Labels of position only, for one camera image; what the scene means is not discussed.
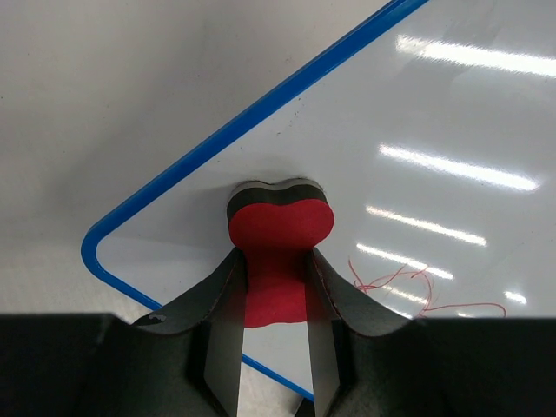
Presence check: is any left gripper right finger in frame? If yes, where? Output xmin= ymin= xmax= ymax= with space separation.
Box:
xmin=304 ymin=250 xmax=555 ymax=416

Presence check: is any red bone-shaped eraser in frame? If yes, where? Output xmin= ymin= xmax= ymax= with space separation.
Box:
xmin=227 ymin=178 xmax=334 ymax=328

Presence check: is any whiteboard wire stand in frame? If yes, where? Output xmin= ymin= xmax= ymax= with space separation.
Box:
xmin=294 ymin=398 xmax=315 ymax=417

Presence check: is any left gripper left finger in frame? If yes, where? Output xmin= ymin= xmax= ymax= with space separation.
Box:
xmin=1 ymin=249 xmax=247 ymax=416

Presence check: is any blue framed whiteboard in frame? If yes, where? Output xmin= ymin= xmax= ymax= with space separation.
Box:
xmin=81 ymin=0 xmax=556 ymax=403

